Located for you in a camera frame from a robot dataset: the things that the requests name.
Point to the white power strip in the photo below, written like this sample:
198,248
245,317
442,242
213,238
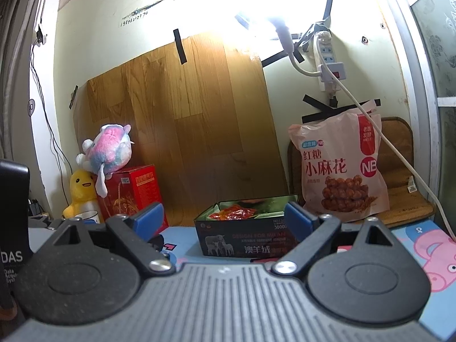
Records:
329,60

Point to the white mug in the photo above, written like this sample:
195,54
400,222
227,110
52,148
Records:
87,216

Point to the wood pattern panel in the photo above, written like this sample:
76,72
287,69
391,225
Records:
196,121

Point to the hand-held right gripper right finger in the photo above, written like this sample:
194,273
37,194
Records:
297,221

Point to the yellow plush toy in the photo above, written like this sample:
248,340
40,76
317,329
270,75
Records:
82,192

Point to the pink blue plush toy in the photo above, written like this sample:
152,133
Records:
107,149

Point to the white gooseneck lamp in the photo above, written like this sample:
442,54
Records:
285,39

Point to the red snack packet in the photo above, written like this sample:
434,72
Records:
233,213

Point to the blue printed blanket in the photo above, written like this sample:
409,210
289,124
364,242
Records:
420,256

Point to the dark cardboard box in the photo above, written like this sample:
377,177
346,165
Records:
249,238

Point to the black tape strip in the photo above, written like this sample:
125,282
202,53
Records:
327,10
180,46
317,103
285,57

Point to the large pink white snack bag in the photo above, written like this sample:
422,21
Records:
338,164

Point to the frosted patterned window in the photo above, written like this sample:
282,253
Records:
441,42

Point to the red gift box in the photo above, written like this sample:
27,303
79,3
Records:
139,188

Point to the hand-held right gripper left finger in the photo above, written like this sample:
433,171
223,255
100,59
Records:
149,218

